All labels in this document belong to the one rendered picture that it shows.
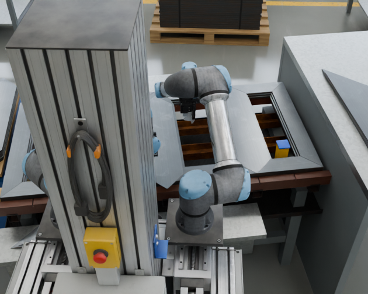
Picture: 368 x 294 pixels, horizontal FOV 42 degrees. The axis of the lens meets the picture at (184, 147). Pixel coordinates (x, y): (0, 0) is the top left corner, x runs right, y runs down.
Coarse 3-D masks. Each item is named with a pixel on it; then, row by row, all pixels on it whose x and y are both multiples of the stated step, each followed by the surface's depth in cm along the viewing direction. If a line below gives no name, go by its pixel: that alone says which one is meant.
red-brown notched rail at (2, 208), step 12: (252, 180) 233; (264, 180) 233; (276, 180) 233; (288, 180) 233; (300, 180) 234; (312, 180) 235; (324, 180) 237; (168, 192) 229; (0, 204) 223; (12, 204) 223; (24, 204) 223; (36, 204) 223; (0, 216) 226
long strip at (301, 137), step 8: (280, 88) 285; (280, 96) 279; (288, 96) 279; (280, 104) 274; (288, 104) 274; (288, 112) 268; (296, 112) 268; (288, 120) 263; (296, 120) 263; (296, 128) 258; (304, 128) 258; (296, 136) 253; (304, 136) 253; (296, 144) 249; (304, 144) 249; (312, 144) 249; (304, 152) 244; (312, 152) 244; (312, 160) 240; (320, 160) 240
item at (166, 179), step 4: (156, 176) 232; (160, 176) 232; (164, 176) 232; (168, 176) 232; (172, 176) 232; (176, 176) 232; (180, 176) 232; (156, 180) 230; (160, 180) 230; (164, 180) 230; (168, 180) 230; (172, 180) 230; (160, 184) 228
